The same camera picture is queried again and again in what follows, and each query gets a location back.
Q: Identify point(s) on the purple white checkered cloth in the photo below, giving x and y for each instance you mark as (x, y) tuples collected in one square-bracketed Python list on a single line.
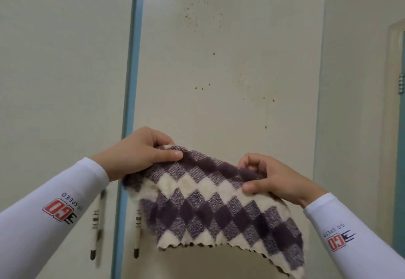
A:
[(215, 206)]

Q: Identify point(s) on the blue door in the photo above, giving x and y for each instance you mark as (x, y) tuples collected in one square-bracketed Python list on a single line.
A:
[(400, 168)]

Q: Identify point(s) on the blue cabinet edge strip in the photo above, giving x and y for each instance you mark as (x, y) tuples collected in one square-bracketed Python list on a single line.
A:
[(133, 67)]

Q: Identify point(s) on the white cabinet door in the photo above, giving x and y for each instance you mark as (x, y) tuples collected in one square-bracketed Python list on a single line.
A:
[(63, 67), (227, 67)]

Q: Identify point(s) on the person's right thumb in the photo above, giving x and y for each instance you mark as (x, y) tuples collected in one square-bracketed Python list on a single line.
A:
[(258, 186)]

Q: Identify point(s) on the person's right forearm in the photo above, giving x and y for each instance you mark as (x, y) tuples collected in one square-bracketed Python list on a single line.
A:
[(357, 241)]

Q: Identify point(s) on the person's left hand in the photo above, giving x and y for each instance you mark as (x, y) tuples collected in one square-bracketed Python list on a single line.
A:
[(133, 154)]

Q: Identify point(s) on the person's right hand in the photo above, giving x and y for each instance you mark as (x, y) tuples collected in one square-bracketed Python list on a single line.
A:
[(281, 177)]

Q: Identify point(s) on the silver door hinge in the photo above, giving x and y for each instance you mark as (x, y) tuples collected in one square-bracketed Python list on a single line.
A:
[(401, 83)]

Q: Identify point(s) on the cream door frame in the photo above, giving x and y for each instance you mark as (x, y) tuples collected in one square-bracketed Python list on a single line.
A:
[(387, 130)]

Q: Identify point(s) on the person's left thumb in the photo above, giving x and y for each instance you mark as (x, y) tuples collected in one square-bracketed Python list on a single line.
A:
[(167, 156)]

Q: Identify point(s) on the person's left forearm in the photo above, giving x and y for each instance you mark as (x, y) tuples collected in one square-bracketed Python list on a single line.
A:
[(53, 215)]

